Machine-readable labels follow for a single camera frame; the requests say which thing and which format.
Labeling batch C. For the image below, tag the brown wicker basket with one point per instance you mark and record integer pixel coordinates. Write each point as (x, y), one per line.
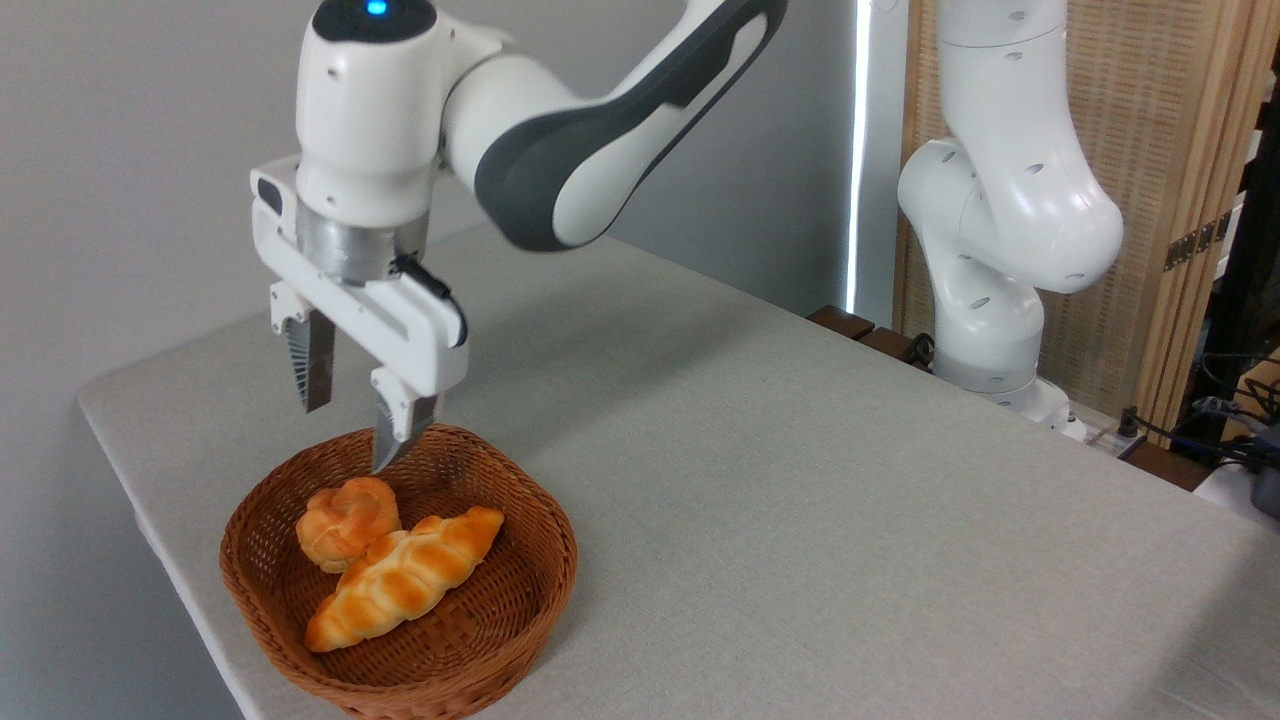
(500, 620)

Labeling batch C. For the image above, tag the long braided bread loaf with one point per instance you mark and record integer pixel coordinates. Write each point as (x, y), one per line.
(400, 585)

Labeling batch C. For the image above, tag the black screen hinge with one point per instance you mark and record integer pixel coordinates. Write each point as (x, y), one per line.
(1197, 242)

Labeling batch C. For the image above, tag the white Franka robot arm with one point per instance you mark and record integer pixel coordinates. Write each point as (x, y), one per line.
(370, 120)

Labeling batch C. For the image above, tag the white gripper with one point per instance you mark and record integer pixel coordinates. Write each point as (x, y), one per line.
(400, 330)

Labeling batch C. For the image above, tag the round knotted bread roll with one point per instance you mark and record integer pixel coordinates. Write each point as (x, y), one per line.
(340, 520)

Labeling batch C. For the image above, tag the black metal stand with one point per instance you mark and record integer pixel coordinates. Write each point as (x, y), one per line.
(1250, 260)

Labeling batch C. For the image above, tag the grey linen tablecloth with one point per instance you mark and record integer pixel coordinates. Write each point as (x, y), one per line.
(850, 550)

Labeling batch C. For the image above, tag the dark brown wooden slat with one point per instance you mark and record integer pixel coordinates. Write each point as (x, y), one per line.
(840, 320)
(1165, 465)
(892, 345)

